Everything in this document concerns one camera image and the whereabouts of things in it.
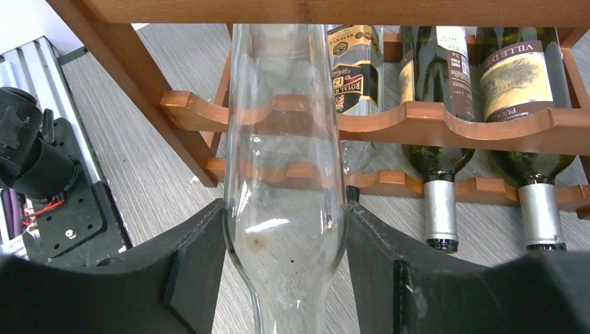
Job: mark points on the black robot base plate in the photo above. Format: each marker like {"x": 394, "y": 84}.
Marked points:
{"x": 80, "y": 228}

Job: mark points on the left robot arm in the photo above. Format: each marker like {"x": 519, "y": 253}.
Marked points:
{"x": 31, "y": 164}

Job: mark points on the clear slim glass bottle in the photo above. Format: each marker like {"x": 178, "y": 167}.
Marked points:
{"x": 284, "y": 219}

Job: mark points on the brown wooden wine rack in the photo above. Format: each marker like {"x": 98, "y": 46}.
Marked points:
{"x": 192, "y": 126}

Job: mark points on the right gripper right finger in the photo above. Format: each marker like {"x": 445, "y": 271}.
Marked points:
{"x": 404, "y": 286}

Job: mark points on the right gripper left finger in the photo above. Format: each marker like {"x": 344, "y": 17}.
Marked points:
{"x": 168, "y": 284}

